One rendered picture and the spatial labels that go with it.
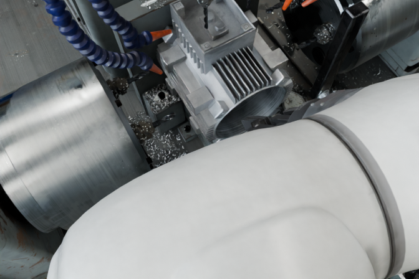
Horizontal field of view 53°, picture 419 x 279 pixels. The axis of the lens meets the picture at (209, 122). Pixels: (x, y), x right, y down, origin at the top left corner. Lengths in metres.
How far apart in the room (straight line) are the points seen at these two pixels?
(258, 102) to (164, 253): 0.69
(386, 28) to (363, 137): 0.62
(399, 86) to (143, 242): 0.16
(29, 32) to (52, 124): 0.62
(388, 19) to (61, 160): 0.60
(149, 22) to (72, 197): 0.32
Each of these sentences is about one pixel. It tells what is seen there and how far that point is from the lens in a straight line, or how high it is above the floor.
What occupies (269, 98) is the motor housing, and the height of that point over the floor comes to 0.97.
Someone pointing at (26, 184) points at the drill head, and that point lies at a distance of 0.66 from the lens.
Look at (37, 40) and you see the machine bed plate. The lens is 1.22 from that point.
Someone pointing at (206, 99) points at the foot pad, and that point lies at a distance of 0.72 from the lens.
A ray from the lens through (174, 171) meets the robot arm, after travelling 0.21.
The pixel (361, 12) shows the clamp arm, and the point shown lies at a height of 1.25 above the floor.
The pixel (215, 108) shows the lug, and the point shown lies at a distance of 0.70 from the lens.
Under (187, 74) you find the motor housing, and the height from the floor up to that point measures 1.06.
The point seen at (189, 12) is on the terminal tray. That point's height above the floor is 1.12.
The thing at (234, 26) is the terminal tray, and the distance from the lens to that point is 0.75.
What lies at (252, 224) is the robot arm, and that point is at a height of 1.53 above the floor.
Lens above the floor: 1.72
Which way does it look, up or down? 66 degrees down
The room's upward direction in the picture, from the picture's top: 2 degrees counter-clockwise
